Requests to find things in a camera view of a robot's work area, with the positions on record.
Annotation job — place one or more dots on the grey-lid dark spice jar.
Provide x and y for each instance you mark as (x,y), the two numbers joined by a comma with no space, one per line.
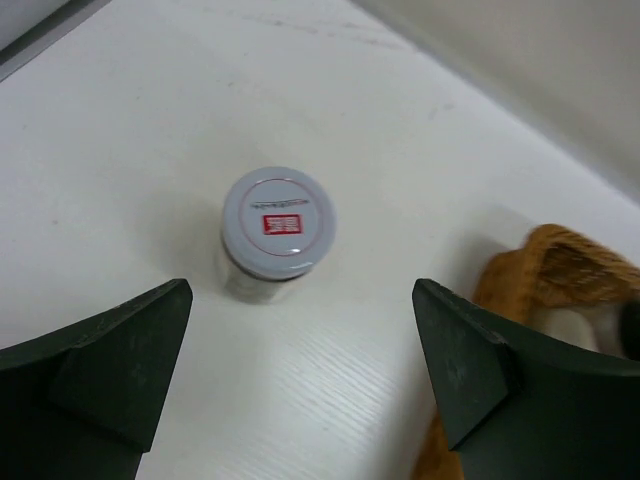
(277,224)

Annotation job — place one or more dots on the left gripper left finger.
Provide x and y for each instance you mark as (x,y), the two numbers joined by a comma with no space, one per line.
(85,401)

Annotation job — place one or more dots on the left metal frame rail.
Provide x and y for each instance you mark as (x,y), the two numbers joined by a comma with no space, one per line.
(28,27)

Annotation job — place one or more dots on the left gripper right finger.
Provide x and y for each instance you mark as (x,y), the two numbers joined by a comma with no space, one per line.
(517,404)

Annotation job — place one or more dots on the brown wicker divided tray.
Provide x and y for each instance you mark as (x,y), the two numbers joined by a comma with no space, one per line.
(555,267)

